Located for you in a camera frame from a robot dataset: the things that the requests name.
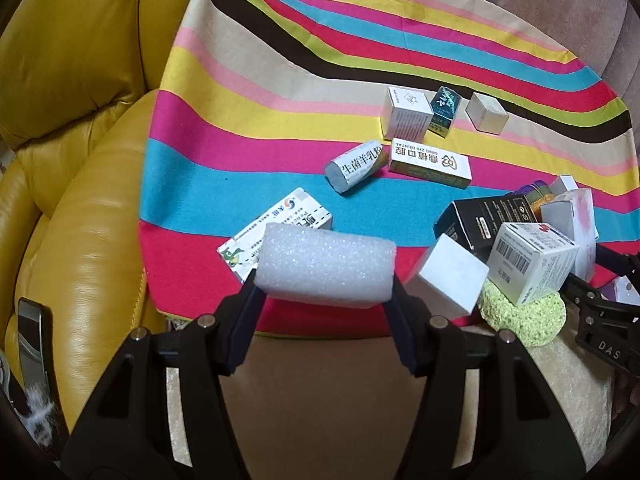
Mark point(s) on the rainbow striped packet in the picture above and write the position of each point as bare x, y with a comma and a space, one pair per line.
536, 195

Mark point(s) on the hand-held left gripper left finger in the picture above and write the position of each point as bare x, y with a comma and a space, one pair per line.
246, 310

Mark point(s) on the beige plush cushion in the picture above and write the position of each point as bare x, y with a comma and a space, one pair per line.
320, 410

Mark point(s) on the white box with barcode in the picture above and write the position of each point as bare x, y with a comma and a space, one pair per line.
532, 265

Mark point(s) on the yellow leather sofa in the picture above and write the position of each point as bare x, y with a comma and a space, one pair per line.
80, 160

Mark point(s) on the white box with pink side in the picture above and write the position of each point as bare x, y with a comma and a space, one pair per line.
575, 220

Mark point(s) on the black and silver device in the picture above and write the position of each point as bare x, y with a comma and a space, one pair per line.
32, 360

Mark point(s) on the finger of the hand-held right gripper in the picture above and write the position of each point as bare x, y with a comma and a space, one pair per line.
617, 257
595, 292

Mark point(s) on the colourful striped cloth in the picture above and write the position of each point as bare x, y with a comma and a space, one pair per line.
280, 110

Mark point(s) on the long white box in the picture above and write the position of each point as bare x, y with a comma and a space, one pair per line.
430, 162

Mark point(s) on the white and purple packet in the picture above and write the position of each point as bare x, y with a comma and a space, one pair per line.
625, 287

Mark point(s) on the small white box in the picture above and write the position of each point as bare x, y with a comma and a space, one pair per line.
562, 183

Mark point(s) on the round green sponge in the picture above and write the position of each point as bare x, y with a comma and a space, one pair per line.
530, 322

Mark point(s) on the white printed cylinder package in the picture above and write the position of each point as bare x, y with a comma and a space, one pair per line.
352, 166

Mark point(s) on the white box with green print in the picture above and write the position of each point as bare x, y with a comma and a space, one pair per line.
287, 220

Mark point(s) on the plain white cube box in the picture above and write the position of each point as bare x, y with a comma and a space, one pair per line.
450, 282

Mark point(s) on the white foam cylinder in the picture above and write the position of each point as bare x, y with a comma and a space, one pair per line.
320, 265

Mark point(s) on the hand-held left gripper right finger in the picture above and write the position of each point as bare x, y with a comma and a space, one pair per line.
399, 320

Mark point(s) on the dark teal box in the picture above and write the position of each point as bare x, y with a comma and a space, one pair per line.
445, 110

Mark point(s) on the plain grey-white cube box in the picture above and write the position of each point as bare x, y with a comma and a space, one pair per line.
486, 112

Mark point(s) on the black box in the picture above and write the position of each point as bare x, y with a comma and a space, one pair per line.
475, 220

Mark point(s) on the white cube box grey sides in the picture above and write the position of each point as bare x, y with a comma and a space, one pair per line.
406, 112

